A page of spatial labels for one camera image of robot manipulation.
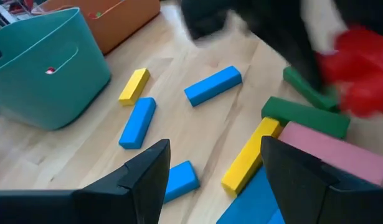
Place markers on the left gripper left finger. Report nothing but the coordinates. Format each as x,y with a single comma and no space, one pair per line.
138,186

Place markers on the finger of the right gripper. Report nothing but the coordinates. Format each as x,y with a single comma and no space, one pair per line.
294,53
365,14

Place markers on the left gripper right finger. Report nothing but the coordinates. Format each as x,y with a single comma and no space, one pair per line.
297,186

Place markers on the green long wooden block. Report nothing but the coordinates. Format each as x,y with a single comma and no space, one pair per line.
309,91

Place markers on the blue rectangular wooden block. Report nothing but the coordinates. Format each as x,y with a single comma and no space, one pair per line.
213,85
180,180
138,123

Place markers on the wide blue wooden block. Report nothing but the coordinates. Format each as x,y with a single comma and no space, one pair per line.
253,202

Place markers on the pink wooden block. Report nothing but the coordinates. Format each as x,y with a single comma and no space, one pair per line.
334,152

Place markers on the yellow rectangular wooden block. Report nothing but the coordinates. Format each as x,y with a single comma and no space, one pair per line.
250,155
134,86

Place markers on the red two-stud plastic brick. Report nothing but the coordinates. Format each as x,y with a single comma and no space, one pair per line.
359,71

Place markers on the dark green long block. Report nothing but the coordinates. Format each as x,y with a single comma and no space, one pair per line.
306,116

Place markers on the orange plastic bin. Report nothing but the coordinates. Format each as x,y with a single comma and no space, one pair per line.
125,21

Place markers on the teal plastic bin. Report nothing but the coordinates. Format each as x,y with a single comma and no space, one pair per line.
38,87

